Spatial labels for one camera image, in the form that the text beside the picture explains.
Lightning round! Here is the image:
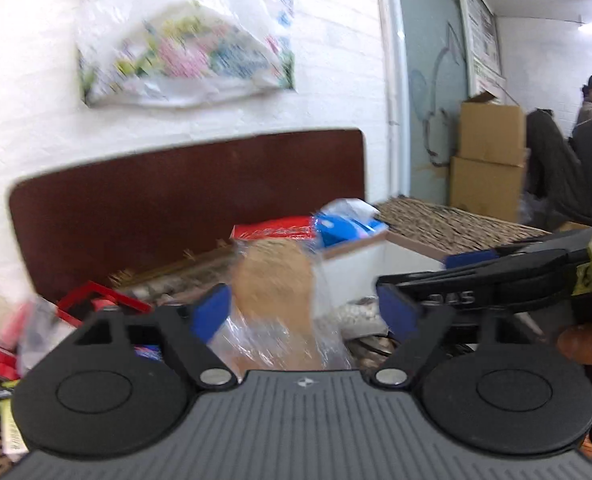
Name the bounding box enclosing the wall notice board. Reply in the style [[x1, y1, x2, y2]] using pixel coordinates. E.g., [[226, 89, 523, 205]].
[[455, 0, 508, 102]]

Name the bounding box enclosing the pile of small packets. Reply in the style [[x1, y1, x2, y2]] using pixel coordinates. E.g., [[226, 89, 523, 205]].
[[0, 290, 79, 461]]

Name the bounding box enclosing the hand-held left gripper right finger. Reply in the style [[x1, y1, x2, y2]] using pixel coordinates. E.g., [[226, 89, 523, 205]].
[[374, 282, 516, 390]]

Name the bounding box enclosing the dark jacket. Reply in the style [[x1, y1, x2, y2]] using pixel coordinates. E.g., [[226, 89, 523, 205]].
[[525, 109, 592, 223]]

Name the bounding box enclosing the glass panel with cat drawing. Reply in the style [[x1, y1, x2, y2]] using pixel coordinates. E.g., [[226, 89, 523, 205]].
[[393, 0, 472, 198]]

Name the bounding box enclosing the white cardboard box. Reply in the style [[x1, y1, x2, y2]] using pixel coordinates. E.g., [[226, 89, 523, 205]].
[[318, 230, 449, 361]]

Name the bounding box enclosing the large brown cardboard carton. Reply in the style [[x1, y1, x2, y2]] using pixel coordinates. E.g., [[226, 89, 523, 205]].
[[448, 156, 527, 223]]

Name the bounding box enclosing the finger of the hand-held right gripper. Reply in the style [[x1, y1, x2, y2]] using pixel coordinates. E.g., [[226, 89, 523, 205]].
[[445, 230, 592, 269]]

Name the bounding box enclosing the red open box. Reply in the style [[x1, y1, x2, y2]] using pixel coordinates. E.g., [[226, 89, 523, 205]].
[[57, 281, 153, 322]]

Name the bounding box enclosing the dark brown headboard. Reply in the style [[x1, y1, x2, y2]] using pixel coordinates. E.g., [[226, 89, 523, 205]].
[[8, 128, 367, 306]]

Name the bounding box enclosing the white door frame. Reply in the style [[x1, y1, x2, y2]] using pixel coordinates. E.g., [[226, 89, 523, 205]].
[[373, 0, 411, 198]]

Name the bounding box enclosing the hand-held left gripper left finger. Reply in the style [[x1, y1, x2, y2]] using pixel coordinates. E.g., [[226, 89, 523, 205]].
[[70, 283, 237, 392]]

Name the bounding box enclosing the small brown cardboard carton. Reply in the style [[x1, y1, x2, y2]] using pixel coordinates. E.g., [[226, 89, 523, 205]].
[[457, 91, 528, 167]]

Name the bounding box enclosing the floral plastic bag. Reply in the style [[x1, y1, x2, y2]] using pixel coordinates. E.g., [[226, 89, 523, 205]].
[[76, 0, 297, 108]]

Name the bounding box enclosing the blue and white packet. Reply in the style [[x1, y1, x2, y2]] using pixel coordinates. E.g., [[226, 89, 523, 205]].
[[315, 198, 389, 250]]

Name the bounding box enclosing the person's right hand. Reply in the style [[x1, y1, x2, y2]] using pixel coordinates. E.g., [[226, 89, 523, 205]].
[[557, 326, 592, 366]]

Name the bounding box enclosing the brown insole packet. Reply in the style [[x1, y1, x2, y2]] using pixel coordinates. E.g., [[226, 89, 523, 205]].
[[210, 215, 357, 372]]

